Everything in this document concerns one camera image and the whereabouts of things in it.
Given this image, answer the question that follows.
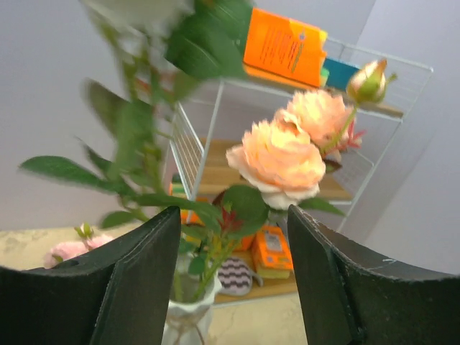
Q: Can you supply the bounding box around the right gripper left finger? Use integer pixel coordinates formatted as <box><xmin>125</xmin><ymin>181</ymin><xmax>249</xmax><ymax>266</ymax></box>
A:
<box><xmin>1</xmin><ymin>206</ymin><xmax>181</xmax><ymax>345</ymax></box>

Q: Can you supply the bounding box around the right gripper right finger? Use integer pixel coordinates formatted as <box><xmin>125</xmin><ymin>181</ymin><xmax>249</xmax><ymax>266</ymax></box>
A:
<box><xmin>287</xmin><ymin>206</ymin><xmax>459</xmax><ymax>344</ymax></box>

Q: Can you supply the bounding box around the white rose stem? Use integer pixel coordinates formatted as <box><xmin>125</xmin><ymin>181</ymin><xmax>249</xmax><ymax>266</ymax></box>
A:
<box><xmin>19</xmin><ymin>0</ymin><xmax>252</xmax><ymax>303</ymax></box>

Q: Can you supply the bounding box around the peach rose stem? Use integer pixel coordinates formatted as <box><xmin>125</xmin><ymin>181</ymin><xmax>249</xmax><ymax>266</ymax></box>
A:
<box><xmin>178</xmin><ymin>59</ymin><xmax>392</xmax><ymax>298</ymax></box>

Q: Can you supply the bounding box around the white ribbed ceramic vase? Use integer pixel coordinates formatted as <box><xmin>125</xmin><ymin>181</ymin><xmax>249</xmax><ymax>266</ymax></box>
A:
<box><xmin>162</xmin><ymin>254</ymin><xmax>221</xmax><ymax>345</ymax></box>

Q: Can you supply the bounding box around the pink rose stem left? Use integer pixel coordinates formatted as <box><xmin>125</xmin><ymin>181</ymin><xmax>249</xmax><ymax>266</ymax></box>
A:
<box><xmin>43</xmin><ymin>223</ymin><xmax>114</xmax><ymax>269</ymax></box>

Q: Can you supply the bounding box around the orange packet bottom shelf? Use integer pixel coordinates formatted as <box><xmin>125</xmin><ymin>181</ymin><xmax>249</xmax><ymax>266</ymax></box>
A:
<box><xmin>252</xmin><ymin>225</ymin><xmax>293</xmax><ymax>280</ymax></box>

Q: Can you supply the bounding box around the teal box top shelf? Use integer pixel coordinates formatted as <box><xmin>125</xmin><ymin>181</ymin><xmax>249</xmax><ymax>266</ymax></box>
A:
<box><xmin>323</xmin><ymin>57</ymin><xmax>360</xmax><ymax>91</ymax></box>

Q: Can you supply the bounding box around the orange box top shelf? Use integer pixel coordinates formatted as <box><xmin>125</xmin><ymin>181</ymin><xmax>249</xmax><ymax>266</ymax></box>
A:
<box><xmin>243</xmin><ymin>8</ymin><xmax>328</xmax><ymax>88</ymax></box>

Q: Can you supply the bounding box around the white wire wooden shelf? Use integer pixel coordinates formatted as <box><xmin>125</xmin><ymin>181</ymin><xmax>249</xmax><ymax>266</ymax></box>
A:
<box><xmin>168</xmin><ymin>35</ymin><xmax>434</xmax><ymax>306</ymax></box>

